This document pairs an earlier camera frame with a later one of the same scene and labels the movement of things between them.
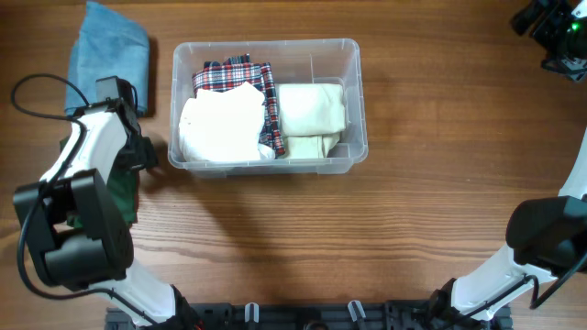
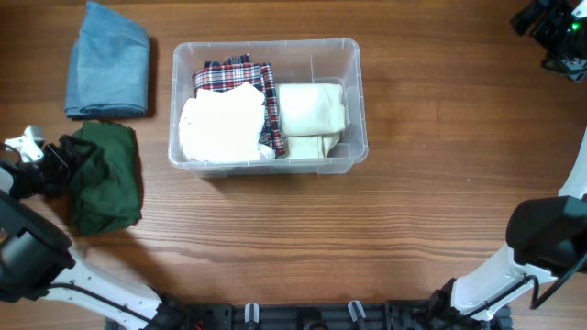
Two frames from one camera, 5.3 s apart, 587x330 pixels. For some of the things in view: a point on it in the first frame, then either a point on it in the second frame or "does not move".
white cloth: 224,125 does not move
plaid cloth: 234,71 does not move
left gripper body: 138,152 → 52,171
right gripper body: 536,11 does not move
